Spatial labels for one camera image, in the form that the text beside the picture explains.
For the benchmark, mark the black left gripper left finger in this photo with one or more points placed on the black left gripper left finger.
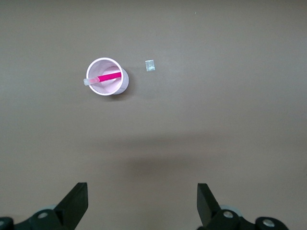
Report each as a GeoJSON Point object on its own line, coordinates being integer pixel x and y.
{"type": "Point", "coordinates": [72, 206]}

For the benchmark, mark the pink marker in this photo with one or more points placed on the pink marker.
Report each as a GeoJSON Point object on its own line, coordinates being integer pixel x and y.
{"type": "Point", "coordinates": [108, 77]}

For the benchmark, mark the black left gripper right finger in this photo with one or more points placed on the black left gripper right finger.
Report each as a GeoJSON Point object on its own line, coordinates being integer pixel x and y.
{"type": "Point", "coordinates": [208, 206]}

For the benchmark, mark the pink plastic cup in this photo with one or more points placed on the pink plastic cup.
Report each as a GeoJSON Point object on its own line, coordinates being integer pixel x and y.
{"type": "Point", "coordinates": [105, 89]}

